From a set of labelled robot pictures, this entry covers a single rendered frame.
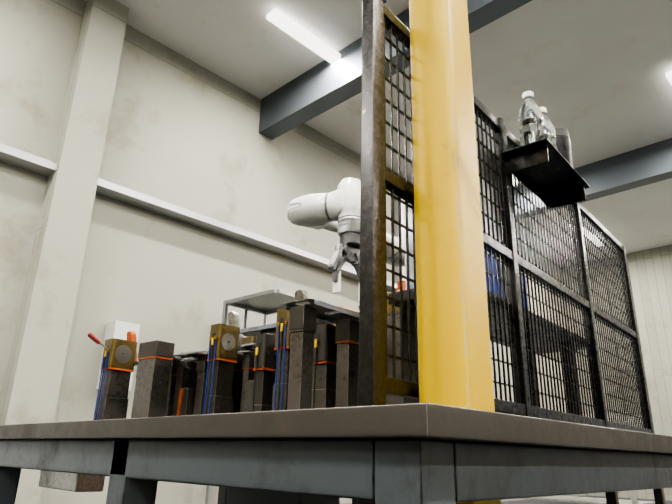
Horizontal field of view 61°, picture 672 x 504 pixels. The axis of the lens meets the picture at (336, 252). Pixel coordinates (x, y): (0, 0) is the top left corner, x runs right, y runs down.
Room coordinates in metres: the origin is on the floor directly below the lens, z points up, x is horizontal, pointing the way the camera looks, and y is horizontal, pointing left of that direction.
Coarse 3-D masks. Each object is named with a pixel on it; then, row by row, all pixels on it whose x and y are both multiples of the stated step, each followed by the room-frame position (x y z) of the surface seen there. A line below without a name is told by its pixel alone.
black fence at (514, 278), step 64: (384, 64) 0.98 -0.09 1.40; (384, 128) 0.98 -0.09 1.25; (384, 192) 0.96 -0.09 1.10; (512, 192) 1.46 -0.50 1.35; (384, 256) 0.96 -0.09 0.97; (512, 256) 1.41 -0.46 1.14; (576, 256) 1.91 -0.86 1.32; (384, 320) 0.96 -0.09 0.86; (512, 320) 1.41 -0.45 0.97; (576, 320) 1.79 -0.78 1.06; (384, 384) 0.96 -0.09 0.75; (576, 384) 1.74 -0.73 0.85; (640, 384) 2.35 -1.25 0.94
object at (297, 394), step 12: (300, 312) 1.39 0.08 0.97; (312, 312) 1.40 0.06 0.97; (300, 324) 1.38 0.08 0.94; (312, 324) 1.40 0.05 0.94; (300, 336) 1.39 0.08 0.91; (312, 336) 1.41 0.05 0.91; (300, 348) 1.39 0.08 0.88; (312, 348) 1.41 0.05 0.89; (300, 360) 1.39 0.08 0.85; (312, 360) 1.41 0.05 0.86; (300, 372) 1.38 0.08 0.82; (312, 372) 1.41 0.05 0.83; (288, 384) 1.41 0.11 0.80; (300, 384) 1.38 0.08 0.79; (288, 396) 1.41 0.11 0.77; (300, 396) 1.38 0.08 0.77; (288, 408) 1.41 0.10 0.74; (300, 408) 1.39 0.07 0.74
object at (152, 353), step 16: (144, 352) 2.18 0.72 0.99; (160, 352) 2.15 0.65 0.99; (144, 368) 2.18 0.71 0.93; (160, 368) 2.16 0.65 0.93; (144, 384) 2.17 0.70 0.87; (160, 384) 2.16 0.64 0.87; (144, 400) 2.16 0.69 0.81; (160, 400) 2.17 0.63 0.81; (144, 416) 2.15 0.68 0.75; (160, 416) 2.18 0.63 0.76
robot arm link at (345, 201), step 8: (344, 184) 1.76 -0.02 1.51; (352, 184) 1.75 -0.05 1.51; (360, 184) 1.77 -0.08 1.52; (336, 192) 1.77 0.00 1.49; (344, 192) 1.76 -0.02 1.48; (352, 192) 1.75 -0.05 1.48; (360, 192) 1.76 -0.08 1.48; (328, 200) 1.78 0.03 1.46; (336, 200) 1.77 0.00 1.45; (344, 200) 1.76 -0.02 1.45; (352, 200) 1.75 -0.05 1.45; (328, 208) 1.78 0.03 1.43; (336, 208) 1.77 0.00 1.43; (344, 208) 1.76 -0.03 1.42; (352, 208) 1.75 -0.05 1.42; (328, 216) 1.81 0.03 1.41; (336, 216) 1.79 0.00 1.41
